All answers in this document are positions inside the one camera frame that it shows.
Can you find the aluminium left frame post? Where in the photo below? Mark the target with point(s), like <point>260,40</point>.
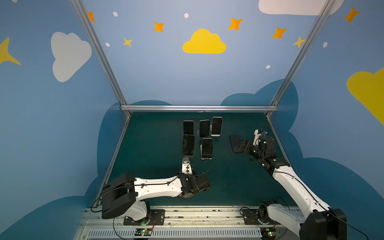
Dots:
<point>88,26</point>

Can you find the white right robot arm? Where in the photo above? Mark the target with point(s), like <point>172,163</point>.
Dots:
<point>318,220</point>

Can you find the white-framed phone back right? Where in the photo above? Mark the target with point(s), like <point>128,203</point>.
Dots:
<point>216,126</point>

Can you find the metal base rail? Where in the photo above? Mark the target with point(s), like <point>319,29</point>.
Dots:
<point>183,223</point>

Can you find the aluminium right frame post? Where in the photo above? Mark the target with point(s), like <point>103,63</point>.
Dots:
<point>311,38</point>

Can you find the aluminium frame post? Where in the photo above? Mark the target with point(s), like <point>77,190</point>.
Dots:
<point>88,26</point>
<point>311,38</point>

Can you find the aluminium back frame rail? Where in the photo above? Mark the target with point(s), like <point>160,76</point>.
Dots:
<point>171,108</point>

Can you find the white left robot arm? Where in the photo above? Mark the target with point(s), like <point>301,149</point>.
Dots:
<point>127,195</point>

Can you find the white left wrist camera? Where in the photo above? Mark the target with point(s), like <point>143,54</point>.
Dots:
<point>187,167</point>

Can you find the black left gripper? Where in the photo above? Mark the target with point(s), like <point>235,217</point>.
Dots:
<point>202,180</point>

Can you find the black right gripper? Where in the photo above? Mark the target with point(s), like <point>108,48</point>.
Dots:
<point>245,145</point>

